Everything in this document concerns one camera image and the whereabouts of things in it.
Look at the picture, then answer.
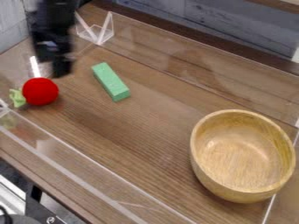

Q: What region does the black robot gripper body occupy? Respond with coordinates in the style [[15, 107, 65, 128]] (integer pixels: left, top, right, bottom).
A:
[[31, 0, 78, 62]]

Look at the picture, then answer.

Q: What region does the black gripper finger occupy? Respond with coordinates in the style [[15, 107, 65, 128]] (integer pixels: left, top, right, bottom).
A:
[[53, 55, 74, 79]]

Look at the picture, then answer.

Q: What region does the red plush tomato green leaf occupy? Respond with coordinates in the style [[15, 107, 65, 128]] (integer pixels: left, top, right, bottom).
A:
[[10, 77, 61, 108]]

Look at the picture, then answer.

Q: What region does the green foam block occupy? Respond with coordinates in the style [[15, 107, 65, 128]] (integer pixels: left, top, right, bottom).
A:
[[93, 62, 131, 102]]

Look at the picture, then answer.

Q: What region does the wooden bowl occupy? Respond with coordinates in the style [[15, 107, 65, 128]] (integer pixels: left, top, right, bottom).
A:
[[191, 109, 296, 204]]

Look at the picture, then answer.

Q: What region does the clear acrylic corner bracket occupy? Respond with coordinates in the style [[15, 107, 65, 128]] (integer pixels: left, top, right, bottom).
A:
[[75, 11, 115, 46]]

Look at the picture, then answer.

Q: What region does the clear acrylic tray wall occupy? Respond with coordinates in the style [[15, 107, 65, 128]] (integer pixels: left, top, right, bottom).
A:
[[0, 100, 197, 224]]

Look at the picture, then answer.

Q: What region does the black table leg bracket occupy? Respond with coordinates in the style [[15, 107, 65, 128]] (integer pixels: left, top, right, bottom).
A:
[[25, 185, 67, 224]]

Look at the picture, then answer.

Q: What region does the black cable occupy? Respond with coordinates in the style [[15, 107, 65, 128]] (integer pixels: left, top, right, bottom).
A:
[[0, 205, 14, 224]]

